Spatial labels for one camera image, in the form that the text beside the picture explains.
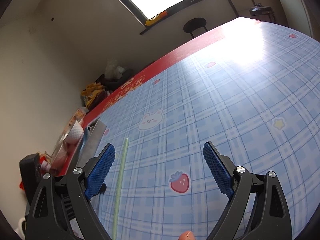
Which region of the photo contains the black rice cooker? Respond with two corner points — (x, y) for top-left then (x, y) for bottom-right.
(249, 3), (276, 23)

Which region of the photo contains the yellow item on sill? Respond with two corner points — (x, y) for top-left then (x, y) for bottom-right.
(145, 11), (168, 27)

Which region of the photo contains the steel utensil tray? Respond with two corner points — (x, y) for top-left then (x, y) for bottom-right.
(76, 118), (106, 167)

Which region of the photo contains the blue plaid table mat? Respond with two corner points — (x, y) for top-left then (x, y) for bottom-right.
(94, 22), (319, 239)

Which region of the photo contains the yellow clothes pile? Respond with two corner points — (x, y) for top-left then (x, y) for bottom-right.
(80, 82), (105, 110)

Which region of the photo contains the white plastic bag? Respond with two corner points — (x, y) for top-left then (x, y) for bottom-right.
(104, 59), (126, 80)

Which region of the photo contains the person's right hand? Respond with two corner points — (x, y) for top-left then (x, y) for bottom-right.
(178, 231), (195, 240)

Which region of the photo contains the white ceramic bowl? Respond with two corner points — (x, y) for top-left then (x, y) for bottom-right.
(65, 121), (84, 145)

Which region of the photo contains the plastic covered pink bowl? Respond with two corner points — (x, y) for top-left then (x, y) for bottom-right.
(50, 141), (68, 173)

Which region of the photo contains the black round stool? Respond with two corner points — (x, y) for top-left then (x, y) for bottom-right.
(183, 17), (208, 38)

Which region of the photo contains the red table cover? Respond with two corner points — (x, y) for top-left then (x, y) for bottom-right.
(57, 16), (263, 176)

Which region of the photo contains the blue spoon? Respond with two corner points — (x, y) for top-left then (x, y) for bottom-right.
(80, 127), (89, 153)

